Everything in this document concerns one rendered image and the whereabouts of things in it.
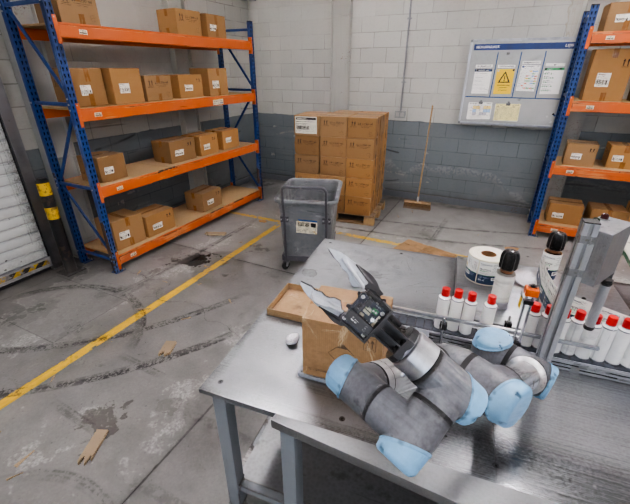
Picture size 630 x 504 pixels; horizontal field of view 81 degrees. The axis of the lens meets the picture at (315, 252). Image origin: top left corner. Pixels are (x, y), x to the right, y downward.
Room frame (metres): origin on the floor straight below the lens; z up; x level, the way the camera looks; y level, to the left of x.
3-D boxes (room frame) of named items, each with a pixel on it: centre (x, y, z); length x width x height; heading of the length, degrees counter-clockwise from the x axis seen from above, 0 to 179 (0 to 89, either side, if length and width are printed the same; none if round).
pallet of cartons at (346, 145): (5.28, -0.38, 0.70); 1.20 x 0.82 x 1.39; 69
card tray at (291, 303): (1.59, 0.05, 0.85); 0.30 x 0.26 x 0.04; 70
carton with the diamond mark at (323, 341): (1.17, -0.13, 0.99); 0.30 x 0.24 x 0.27; 72
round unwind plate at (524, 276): (1.75, -1.25, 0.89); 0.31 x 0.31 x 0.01
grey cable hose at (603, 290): (1.10, -1.00, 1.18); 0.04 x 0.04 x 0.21
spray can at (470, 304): (1.32, -0.66, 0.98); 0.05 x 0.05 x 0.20
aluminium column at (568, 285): (1.10, -0.87, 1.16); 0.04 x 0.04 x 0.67; 70
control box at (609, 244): (1.13, -0.95, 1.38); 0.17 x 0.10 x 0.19; 125
